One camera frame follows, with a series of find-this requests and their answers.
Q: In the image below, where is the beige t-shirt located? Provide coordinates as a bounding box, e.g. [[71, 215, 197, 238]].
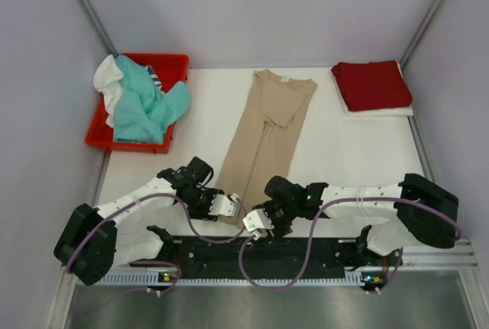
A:
[[215, 69, 317, 209]]

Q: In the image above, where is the teal t-shirt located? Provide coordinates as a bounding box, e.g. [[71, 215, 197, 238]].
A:
[[113, 55, 191, 144]]

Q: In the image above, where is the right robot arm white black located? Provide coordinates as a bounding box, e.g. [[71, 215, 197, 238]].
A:
[[245, 173, 461, 266]]

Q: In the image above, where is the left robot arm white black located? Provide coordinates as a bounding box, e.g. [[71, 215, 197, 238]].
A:
[[53, 157, 237, 285]]

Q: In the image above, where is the red plastic bin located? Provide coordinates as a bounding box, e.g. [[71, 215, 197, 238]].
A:
[[86, 53, 189, 154]]

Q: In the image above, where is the red white blue striped shirt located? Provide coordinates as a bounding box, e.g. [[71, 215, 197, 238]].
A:
[[144, 65, 163, 98]]

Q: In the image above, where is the white t-shirt in bin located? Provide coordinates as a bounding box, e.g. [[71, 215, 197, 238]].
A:
[[93, 54, 124, 128]]

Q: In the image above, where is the folded red t-shirt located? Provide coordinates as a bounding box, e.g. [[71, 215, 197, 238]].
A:
[[330, 60, 413, 110]]

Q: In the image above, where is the folded white t-shirt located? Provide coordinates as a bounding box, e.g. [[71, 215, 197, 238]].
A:
[[344, 60, 415, 118]]

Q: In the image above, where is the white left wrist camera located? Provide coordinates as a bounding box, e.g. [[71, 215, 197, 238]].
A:
[[209, 193, 239, 217]]

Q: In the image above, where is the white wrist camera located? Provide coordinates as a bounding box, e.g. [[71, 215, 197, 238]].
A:
[[209, 193, 239, 217], [242, 208, 274, 240]]

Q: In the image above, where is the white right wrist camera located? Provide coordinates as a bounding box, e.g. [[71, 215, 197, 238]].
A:
[[242, 208, 274, 240]]

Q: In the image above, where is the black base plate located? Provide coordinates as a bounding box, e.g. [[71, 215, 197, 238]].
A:
[[157, 237, 396, 280]]

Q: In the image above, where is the light blue cable duct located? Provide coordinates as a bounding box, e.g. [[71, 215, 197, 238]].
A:
[[96, 269, 384, 287]]

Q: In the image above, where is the right aluminium side rail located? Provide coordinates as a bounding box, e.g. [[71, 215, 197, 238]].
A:
[[407, 115, 455, 238]]

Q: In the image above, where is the aluminium front rail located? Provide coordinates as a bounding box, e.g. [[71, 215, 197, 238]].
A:
[[54, 236, 476, 275]]

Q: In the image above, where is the left aluminium corner post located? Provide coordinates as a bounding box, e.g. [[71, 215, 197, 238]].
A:
[[76, 0, 118, 56]]

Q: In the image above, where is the aluminium corner post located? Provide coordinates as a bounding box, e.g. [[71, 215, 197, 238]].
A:
[[400, 0, 446, 69], [76, 0, 118, 56]]

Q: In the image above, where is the right aluminium corner post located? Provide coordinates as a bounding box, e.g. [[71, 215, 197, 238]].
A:
[[400, 0, 446, 69]]

